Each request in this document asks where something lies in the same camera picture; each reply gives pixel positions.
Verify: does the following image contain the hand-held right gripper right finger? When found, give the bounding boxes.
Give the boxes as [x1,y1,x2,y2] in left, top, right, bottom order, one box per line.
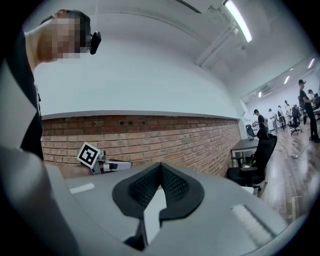
[147,162,288,256]

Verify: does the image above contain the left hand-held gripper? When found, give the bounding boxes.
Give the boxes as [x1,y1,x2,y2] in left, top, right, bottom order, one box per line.
[76,141,133,176]

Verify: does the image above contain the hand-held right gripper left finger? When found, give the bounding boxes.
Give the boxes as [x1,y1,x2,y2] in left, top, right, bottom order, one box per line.
[46,162,163,256]

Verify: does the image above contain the black desk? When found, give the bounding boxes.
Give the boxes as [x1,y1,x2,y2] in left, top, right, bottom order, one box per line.
[230,137,261,169]

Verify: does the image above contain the black office chair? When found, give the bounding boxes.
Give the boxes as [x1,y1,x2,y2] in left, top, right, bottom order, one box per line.
[289,104,304,136]
[226,125,279,193]

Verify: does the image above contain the person's black clothing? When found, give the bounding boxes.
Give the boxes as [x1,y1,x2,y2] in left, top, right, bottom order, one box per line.
[4,29,45,161]

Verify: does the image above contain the person's head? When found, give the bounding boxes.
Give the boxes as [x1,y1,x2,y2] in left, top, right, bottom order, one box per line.
[24,9,91,64]

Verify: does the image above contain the white ceiling conduit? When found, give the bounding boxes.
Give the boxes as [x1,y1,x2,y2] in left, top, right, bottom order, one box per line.
[194,21,239,66]

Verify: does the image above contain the black head camera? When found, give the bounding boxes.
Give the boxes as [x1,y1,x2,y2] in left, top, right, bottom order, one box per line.
[89,30,102,56]

